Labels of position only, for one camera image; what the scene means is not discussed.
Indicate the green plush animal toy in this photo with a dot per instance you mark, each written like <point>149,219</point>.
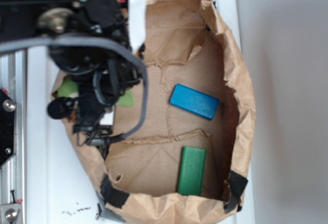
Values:
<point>69,89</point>

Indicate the aluminium frame rail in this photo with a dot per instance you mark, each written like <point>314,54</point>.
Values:
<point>13,174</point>

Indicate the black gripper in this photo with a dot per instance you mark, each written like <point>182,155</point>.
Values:
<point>101,77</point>

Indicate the black metal bracket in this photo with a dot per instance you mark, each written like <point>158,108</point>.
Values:
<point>8,136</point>

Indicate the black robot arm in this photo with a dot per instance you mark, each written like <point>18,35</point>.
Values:
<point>88,40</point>

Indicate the blue wooden block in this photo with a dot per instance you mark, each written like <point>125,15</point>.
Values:
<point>194,101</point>

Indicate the green wooden block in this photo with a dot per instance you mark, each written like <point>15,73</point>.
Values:
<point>191,171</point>

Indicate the silver corner bracket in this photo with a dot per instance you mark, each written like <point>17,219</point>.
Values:
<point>10,213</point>

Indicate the brown paper bag tray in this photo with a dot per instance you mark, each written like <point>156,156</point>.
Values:
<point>187,43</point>

